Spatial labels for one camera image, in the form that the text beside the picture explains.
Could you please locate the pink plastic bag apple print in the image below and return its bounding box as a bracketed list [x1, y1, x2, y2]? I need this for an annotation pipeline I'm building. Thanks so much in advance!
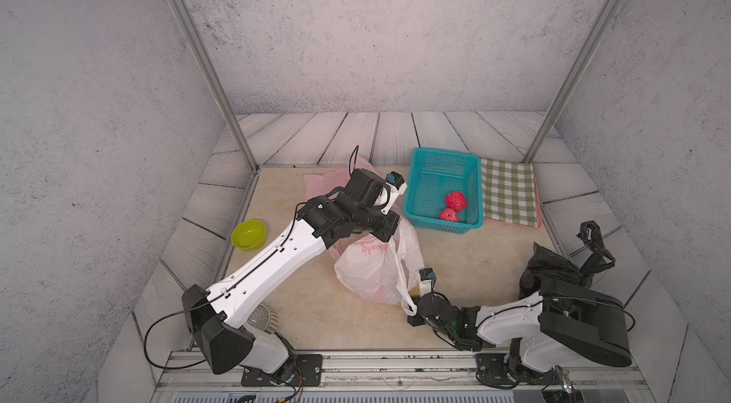
[304, 167, 350, 261]

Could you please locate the left aluminium frame post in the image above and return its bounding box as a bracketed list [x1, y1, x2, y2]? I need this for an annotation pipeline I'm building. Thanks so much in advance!
[166, 0, 259, 172]

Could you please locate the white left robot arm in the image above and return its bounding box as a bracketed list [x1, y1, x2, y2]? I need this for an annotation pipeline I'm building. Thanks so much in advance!
[182, 169, 407, 374]

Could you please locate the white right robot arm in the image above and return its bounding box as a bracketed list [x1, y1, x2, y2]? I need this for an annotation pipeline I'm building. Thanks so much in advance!
[405, 268, 635, 390]

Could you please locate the pink white striped bag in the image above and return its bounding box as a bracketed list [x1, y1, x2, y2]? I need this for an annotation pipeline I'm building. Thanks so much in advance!
[330, 218, 426, 315]

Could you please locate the teal plastic perforated basket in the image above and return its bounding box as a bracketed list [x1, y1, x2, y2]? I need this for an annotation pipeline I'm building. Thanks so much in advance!
[404, 148, 485, 235]

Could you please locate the green plastic bowl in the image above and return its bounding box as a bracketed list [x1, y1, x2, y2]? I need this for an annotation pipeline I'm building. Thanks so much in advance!
[230, 220, 267, 251]

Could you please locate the silver ribbed metal cup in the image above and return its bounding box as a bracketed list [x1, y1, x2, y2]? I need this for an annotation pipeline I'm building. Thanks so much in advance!
[247, 304, 279, 334]

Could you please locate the black plastic bag knotted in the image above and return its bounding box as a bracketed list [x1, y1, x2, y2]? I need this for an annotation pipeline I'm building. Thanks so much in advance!
[519, 220, 616, 298]

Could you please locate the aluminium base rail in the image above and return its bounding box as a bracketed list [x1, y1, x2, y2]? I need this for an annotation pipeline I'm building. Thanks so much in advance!
[152, 349, 654, 402]

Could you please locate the red apple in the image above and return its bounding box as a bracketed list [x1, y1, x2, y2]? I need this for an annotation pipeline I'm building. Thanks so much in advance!
[445, 192, 468, 213]
[439, 208, 459, 222]

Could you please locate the aluminium frame post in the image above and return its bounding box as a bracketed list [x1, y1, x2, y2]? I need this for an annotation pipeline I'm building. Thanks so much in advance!
[166, 0, 259, 172]
[523, 0, 624, 163]

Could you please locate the right aluminium frame post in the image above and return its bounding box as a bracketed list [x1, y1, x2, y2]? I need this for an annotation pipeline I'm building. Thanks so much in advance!
[523, 0, 624, 163]

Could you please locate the green white checkered cloth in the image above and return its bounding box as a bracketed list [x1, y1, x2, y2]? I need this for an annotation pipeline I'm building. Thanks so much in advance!
[481, 159, 543, 228]

